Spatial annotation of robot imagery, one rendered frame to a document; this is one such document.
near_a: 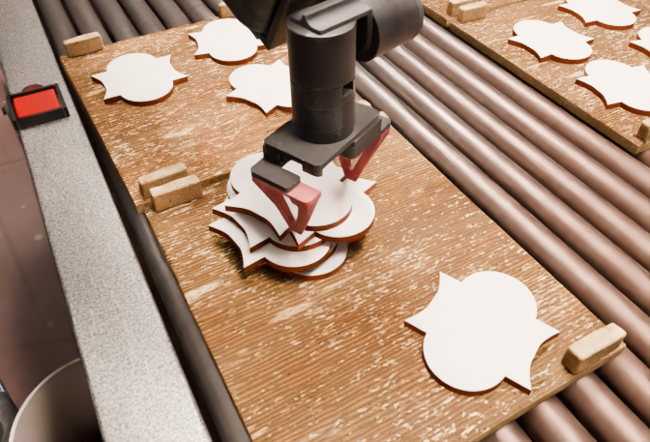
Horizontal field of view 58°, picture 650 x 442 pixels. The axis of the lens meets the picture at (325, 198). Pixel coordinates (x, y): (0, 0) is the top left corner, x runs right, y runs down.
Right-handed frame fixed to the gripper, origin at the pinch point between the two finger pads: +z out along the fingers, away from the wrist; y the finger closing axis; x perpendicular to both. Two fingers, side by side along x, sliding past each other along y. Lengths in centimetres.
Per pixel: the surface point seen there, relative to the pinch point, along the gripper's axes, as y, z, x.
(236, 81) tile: 18.1, 5.4, 29.7
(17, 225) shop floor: 15, 98, 141
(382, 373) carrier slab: -10.0, 7.1, -13.6
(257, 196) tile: -3.0, 1.0, 6.7
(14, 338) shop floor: -12, 99, 102
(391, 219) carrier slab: 7.6, 7.0, -3.9
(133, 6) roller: 30, 8, 68
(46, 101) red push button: -1, 7, 51
